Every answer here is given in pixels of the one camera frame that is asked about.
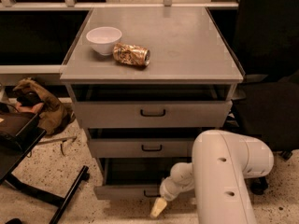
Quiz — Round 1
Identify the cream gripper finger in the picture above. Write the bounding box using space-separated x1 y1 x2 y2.
150 197 167 218

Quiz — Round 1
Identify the grey bottom drawer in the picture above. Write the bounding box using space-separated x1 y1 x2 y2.
94 157 191 200

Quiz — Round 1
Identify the grey top drawer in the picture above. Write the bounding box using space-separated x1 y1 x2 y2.
74 101 232 128

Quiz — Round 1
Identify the black box on table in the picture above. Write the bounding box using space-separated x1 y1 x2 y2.
0 111 39 151

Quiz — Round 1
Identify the grey drawer cabinet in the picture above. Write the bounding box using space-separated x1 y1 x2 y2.
61 7 243 146

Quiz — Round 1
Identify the grey middle drawer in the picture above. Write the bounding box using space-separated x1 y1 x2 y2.
89 138 194 158

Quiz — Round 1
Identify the grey drawer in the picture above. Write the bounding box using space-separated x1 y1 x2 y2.
74 101 232 128
94 157 191 200
89 138 194 158

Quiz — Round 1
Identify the white bowl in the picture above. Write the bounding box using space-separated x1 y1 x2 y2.
86 27 122 56

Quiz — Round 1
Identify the crushed golden can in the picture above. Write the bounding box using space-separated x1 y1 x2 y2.
113 43 150 66

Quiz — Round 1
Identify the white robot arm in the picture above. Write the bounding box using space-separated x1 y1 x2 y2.
150 130 274 224

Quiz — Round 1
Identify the black office chair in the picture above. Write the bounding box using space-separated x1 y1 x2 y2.
223 0 299 196

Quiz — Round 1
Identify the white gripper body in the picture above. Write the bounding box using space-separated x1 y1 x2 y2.
160 177 186 202

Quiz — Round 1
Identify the black side table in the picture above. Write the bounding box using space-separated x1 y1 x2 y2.
0 128 90 224

